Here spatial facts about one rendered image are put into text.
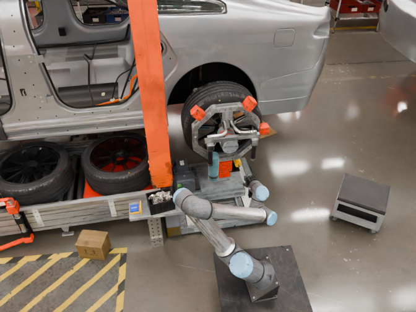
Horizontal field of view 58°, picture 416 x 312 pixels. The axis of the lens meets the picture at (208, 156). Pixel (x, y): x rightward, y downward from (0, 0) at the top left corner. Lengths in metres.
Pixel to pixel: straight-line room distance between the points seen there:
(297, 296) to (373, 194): 1.23
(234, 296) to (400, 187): 2.22
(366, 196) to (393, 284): 0.72
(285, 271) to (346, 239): 0.88
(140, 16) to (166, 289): 1.99
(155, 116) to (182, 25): 0.72
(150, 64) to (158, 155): 0.74
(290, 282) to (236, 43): 1.81
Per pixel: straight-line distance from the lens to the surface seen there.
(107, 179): 3.23
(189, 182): 3.26
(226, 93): 2.90
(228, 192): 3.48
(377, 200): 3.48
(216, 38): 2.96
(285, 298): 2.75
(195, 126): 2.88
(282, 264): 2.89
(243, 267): 2.45
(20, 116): 3.34
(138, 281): 3.16
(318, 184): 3.94
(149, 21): 2.29
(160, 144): 2.74
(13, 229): 3.56
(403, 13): 4.86
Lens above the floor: 2.67
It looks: 41 degrees down
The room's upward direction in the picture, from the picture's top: straight up
